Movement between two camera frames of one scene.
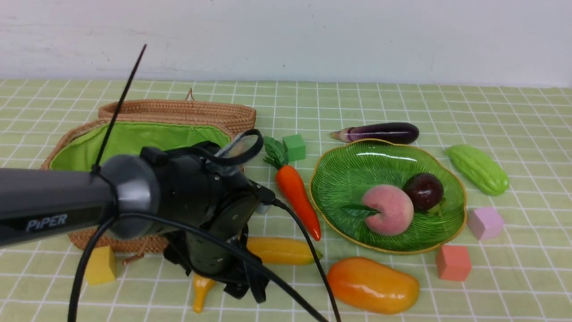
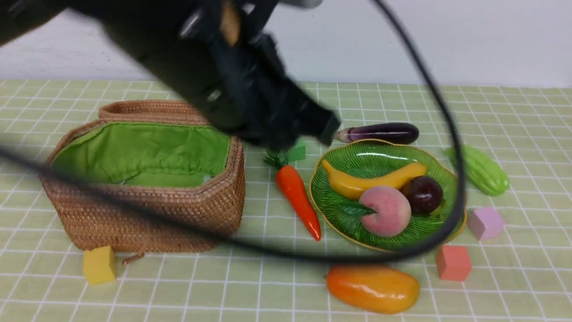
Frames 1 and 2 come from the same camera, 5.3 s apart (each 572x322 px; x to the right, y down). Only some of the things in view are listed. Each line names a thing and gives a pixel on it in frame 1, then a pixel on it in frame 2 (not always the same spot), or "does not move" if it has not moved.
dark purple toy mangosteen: x=425 y=189 does not move
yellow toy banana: x=270 y=250 -> x=350 y=186
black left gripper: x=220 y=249 -> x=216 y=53
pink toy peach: x=396 y=207 does not move
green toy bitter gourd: x=479 y=169 does not move
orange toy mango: x=367 y=285 does not move
